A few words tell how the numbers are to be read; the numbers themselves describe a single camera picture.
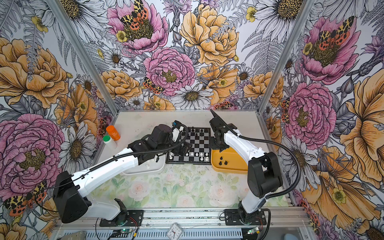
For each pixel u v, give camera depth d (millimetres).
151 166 900
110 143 946
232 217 741
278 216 772
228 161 923
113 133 994
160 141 584
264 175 456
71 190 407
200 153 949
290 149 887
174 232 688
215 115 650
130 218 729
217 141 748
